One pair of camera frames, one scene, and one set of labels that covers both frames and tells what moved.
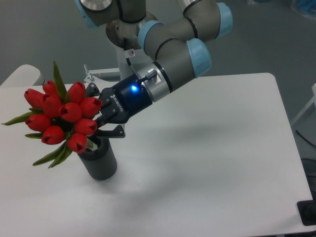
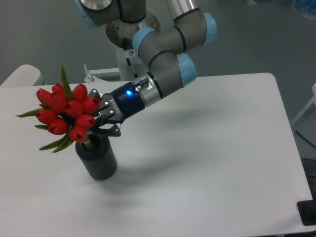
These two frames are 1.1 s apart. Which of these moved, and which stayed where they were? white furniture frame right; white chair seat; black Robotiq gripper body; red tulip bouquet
Moved: red tulip bouquet
Stayed: white furniture frame right; white chair seat; black Robotiq gripper body
